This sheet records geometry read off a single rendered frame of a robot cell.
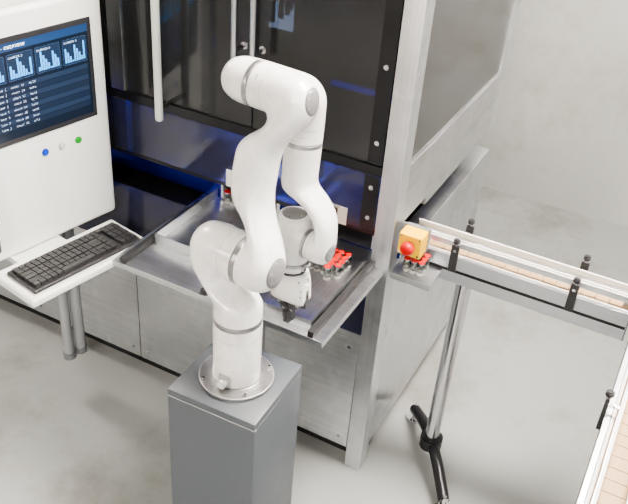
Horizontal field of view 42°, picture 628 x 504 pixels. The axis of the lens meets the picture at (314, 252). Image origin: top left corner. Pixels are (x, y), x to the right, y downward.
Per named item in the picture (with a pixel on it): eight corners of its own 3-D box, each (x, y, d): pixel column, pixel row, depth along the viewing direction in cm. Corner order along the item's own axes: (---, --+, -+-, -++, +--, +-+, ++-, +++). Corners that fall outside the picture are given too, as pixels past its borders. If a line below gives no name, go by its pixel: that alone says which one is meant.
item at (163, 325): (93, 193, 443) (79, 34, 395) (453, 323, 370) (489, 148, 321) (-56, 285, 368) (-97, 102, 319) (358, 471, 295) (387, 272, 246)
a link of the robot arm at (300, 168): (355, 148, 190) (339, 259, 205) (298, 128, 197) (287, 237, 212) (334, 159, 183) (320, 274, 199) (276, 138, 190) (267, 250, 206)
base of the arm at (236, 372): (250, 413, 196) (252, 354, 186) (183, 385, 202) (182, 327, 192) (287, 367, 211) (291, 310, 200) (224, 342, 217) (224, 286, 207)
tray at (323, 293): (289, 243, 255) (289, 234, 253) (364, 270, 246) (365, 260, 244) (229, 298, 230) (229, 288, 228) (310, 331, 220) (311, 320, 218)
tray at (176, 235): (216, 197, 276) (216, 188, 274) (284, 220, 266) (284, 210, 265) (155, 243, 250) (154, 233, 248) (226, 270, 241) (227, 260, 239)
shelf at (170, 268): (204, 198, 279) (204, 192, 278) (393, 262, 254) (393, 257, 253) (112, 265, 242) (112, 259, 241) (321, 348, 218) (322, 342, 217)
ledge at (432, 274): (406, 255, 258) (407, 250, 256) (445, 269, 253) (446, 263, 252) (388, 277, 247) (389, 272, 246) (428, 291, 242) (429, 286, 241)
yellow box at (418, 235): (405, 241, 246) (408, 221, 242) (428, 249, 243) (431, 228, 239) (395, 253, 240) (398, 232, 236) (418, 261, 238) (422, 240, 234)
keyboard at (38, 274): (113, 225, 271) (112, 218, 269) (141, 241, 264) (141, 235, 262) (7, 275, 244) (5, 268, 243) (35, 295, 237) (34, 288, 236)
